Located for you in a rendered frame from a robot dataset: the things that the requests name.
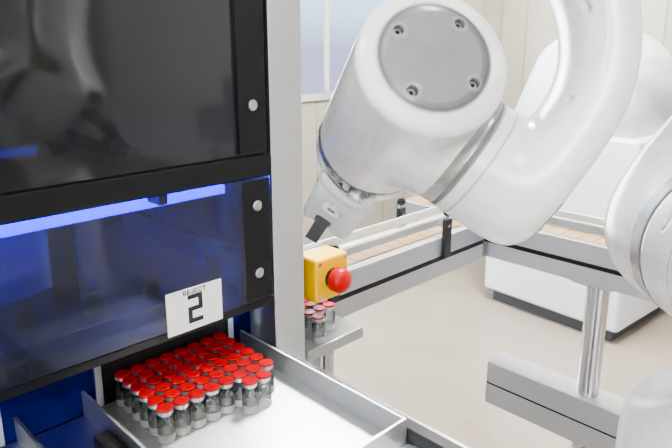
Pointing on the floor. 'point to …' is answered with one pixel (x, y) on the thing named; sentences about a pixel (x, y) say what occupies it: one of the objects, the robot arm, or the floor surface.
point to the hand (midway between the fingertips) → (336, 195)
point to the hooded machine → (590, 195)
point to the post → (283, 149)
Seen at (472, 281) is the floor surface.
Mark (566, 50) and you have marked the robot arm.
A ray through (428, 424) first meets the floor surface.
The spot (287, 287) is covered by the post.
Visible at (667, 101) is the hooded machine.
